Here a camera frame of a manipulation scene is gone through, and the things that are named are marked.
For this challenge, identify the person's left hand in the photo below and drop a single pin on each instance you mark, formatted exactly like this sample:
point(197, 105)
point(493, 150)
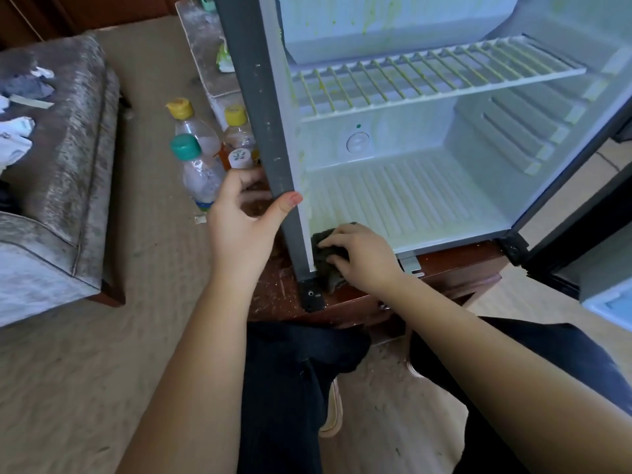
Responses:
point(242, 237)

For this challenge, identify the small white garment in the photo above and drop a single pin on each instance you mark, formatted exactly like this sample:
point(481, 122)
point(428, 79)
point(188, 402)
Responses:
point(18, 126)

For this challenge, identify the yellow label drink bottle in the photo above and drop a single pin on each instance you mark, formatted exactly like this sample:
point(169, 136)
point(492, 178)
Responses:
point(239, 133)

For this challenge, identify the paper slip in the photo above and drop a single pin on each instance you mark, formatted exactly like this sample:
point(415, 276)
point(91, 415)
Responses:
point(32, 101)

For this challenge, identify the grey upholstered bench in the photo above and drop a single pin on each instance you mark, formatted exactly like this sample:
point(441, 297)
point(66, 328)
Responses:
point(207, 54)

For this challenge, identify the person's left foot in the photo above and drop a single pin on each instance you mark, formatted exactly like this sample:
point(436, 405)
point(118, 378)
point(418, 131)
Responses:
point(333, 409)

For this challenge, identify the dark red wooden stand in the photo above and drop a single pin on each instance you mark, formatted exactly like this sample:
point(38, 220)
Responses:
point(375, 291)

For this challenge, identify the grey mini fridge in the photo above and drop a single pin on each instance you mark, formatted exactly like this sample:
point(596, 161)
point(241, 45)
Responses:
point(257, 113)

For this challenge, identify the orange soda bottle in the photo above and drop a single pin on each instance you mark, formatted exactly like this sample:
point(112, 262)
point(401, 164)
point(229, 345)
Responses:
point(193, 128)

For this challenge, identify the dark grey cloth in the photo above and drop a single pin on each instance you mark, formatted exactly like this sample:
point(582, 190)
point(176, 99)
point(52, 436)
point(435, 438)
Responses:
point(326, 256)

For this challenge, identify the fridge door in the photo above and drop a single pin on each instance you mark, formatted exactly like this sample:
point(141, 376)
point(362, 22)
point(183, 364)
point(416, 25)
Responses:
point(592, 261)

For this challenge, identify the person's dark trousers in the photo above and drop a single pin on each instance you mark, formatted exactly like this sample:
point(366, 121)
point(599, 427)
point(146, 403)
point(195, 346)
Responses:
point(296, 409)

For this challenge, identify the person's right forearm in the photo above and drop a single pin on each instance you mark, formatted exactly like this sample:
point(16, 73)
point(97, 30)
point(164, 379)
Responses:
point(513, 380)

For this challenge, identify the green packet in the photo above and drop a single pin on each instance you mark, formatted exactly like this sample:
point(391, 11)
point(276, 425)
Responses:
point(225, 57)

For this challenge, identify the grey velvet sofa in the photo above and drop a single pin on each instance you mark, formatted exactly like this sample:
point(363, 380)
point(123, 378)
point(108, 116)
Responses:
point(59, 192)

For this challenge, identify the person's left forearm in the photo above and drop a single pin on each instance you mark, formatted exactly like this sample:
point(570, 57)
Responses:
point(188, 390)

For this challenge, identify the small paper scrap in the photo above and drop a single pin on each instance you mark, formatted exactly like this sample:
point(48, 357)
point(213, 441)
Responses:
point(200, 219)

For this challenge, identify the grey garment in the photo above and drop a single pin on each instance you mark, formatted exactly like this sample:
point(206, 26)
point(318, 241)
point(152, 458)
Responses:
point(25, 87)

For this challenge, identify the large white garment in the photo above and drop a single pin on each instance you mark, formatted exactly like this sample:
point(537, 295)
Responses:
point(12, 151)

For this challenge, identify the green cap water bottle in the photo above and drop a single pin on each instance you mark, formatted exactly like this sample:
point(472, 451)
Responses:
point(197, 177)

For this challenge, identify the person's right hand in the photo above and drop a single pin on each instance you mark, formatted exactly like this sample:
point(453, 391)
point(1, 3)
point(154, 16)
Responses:
point(363, 259)

